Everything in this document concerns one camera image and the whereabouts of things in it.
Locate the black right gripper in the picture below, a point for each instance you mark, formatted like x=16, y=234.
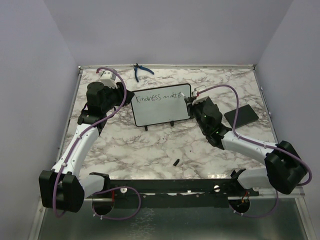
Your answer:
x=191, y=107

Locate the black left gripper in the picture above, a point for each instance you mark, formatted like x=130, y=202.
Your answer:
x=120, y=91

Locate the black framed whiteboard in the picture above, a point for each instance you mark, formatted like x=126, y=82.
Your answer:
x=160, y=105

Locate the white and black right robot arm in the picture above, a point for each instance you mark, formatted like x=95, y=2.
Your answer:
x=283, y=169

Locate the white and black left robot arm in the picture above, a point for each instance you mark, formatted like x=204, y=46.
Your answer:
x=60, y=187

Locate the black flat pad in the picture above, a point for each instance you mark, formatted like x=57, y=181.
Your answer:
x=246, y=115

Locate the black marker cap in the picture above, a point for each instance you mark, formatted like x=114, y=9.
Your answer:
x=176, y=162

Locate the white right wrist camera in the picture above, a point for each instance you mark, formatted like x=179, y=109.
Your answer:
x=199, y=97

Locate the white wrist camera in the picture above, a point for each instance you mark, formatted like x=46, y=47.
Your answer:
x=108, y=79
x=199, y=97

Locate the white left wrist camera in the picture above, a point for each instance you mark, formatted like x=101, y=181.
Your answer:
x=108, y=79

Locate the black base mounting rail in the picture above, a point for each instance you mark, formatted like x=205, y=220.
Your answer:
x=170, y=193

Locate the aluminium frame profile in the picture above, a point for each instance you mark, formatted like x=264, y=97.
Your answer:
x=290, y=220

